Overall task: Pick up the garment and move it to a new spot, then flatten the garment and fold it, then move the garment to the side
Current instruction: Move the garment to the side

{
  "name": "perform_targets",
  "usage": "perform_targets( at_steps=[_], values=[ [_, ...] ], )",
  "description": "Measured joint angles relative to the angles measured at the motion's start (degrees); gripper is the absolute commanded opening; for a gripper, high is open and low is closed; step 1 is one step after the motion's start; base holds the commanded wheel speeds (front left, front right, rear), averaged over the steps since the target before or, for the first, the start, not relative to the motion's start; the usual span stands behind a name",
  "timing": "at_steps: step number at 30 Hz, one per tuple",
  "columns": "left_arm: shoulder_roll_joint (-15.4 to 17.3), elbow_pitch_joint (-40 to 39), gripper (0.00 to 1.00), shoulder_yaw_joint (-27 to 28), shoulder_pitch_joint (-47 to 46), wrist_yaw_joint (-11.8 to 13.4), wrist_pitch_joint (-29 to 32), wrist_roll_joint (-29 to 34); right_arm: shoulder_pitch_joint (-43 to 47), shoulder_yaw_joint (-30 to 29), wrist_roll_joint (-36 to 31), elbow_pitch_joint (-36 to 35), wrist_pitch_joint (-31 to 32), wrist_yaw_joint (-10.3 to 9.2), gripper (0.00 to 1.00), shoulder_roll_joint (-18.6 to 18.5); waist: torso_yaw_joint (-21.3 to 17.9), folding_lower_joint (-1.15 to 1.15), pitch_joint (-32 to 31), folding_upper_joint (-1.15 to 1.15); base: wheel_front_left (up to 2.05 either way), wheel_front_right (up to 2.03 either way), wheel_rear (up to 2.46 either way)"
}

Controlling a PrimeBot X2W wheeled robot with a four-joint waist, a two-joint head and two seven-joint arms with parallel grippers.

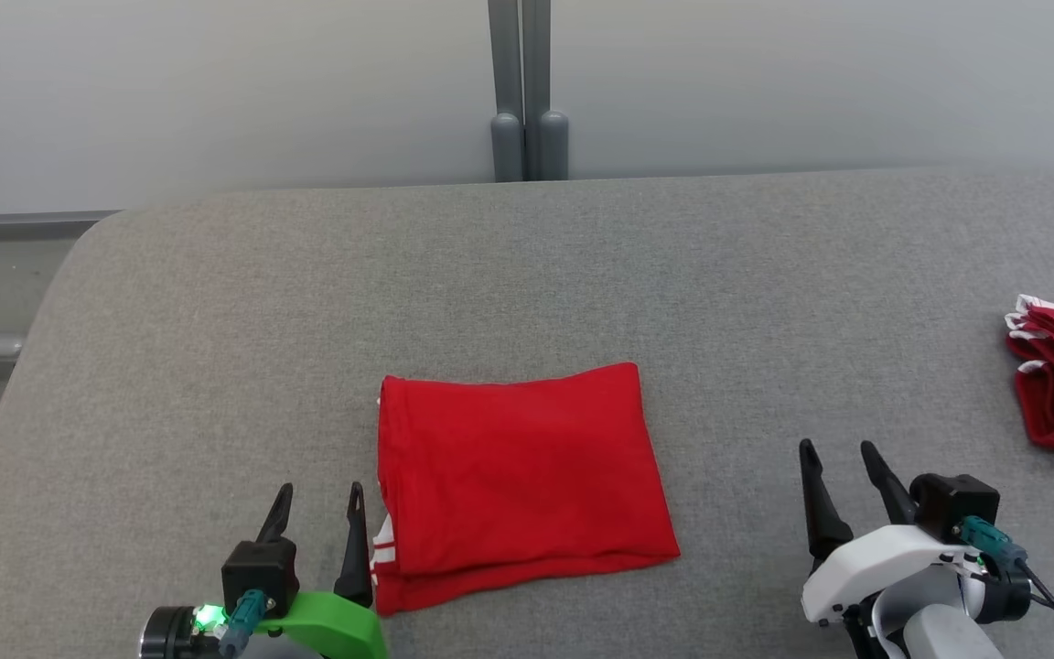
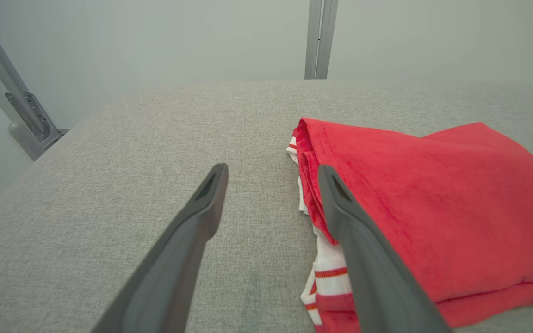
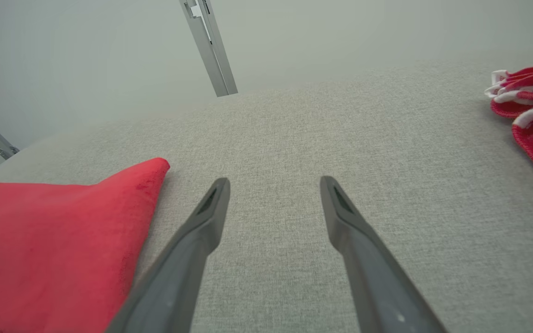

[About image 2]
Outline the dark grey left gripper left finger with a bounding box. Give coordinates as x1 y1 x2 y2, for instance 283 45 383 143
91 162 229 333

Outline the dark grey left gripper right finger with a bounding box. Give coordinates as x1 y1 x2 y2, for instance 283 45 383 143
317 164 453 333

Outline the red white sports jersey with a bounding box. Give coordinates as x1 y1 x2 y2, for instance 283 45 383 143
286 117 533 333

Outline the grey aluminium upright post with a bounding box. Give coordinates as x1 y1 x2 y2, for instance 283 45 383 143
304 0 339 80

